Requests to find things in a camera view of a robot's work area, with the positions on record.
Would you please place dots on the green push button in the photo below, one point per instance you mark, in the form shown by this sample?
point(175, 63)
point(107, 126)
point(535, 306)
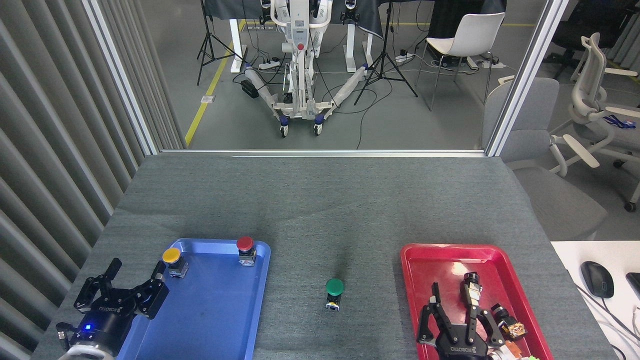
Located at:
point(334, 286)

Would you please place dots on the red plastic tray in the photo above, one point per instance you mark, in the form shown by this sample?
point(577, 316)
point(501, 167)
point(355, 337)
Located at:
point(430, 270)

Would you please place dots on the white power strip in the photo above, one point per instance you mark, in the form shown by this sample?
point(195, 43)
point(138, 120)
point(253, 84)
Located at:
point(269, 64)
point(404, 57)
point(492, 64)

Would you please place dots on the silver frame rail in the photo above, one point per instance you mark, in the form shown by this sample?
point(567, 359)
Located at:
point(325, 152)

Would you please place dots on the black computer mouse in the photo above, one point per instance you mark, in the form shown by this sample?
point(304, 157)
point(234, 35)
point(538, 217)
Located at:
point(597, 279)

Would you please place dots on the black brass selector switch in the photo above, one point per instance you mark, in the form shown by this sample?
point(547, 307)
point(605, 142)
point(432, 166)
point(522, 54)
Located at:
point(506, 320)

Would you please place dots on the white wheeled stand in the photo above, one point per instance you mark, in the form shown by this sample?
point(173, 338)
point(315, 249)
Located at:
point(299, 30)

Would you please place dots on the black tripod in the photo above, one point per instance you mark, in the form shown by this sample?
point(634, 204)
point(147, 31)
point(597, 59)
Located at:
point(385, 55)
point(206, 35)

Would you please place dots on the blue plastic tray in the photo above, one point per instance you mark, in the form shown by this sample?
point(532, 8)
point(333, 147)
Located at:
point(215, 310)

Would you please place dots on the white shell chair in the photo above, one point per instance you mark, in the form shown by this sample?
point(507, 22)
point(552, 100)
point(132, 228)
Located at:
point(475, 32)

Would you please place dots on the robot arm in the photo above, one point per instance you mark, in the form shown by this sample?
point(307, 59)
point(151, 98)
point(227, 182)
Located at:
point(75, 354)

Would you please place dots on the black flat device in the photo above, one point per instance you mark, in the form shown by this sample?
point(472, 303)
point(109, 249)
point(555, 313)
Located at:
point(635, 284)

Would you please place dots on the black white selector switch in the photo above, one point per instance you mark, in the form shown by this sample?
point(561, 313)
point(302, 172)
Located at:
point(472, 289)

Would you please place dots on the silver frame post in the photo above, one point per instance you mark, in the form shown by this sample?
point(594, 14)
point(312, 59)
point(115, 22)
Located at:
point(525, 75)
point(117, 75)

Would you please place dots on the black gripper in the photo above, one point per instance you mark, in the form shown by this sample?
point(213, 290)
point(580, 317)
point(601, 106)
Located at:
point(105, 325)
point(462, 347)

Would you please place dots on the dark table cloth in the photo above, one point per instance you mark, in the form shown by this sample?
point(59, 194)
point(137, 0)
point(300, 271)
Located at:
point(370, 17)

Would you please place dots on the black power adapter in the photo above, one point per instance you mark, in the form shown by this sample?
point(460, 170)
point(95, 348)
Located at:
point(249, 89)

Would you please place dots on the red push button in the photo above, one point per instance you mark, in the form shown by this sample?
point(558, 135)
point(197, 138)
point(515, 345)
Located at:
point(244, 243)

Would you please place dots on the white desk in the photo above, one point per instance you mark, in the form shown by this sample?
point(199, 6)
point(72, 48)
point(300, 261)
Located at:
point(570, 255)

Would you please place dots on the yellow push button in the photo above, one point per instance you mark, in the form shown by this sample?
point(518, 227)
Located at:
point(171, 255)

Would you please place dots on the grey office chair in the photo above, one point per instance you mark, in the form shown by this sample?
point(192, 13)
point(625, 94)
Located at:
point(535, 105)

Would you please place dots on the grey floor plate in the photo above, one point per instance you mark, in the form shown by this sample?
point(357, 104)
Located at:
point(207, 99)

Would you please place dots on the white table leg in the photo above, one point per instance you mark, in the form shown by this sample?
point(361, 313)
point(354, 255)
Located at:
point(351, 45)
point(235, 45)

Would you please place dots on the white ergonomic office chair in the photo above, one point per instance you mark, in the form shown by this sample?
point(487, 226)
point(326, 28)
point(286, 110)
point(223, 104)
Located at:
point(587, 90)

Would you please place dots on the black office chair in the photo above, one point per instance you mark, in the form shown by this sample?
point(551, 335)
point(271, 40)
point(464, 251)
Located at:
point(585, 25)

